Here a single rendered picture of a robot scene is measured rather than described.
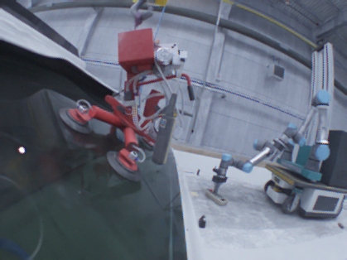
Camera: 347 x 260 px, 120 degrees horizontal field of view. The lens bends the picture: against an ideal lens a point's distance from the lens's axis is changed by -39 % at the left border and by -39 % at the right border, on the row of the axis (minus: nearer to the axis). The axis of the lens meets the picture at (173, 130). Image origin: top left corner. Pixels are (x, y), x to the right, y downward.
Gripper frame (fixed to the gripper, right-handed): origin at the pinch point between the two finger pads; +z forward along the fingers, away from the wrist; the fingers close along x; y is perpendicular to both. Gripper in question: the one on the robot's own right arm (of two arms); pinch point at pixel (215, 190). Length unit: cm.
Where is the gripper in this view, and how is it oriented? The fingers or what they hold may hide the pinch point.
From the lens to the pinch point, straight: 139.0
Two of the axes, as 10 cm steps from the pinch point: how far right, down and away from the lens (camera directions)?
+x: 8.5, 1.8, 5.0
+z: -2.4, 9.7, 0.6
